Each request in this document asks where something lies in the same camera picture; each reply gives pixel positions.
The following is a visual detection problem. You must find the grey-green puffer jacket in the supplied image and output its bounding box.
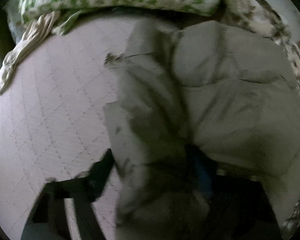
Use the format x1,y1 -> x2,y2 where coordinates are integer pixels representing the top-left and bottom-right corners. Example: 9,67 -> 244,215
104,20 -> 300,239

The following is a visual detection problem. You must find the beige crumpled cloth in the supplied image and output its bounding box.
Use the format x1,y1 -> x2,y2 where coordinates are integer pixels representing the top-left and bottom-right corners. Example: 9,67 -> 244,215
0,10 -> 88,95

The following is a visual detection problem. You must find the floral leaf print blanket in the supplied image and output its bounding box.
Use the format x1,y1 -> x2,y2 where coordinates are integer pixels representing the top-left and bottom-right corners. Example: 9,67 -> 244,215
223,0 -> 300,95

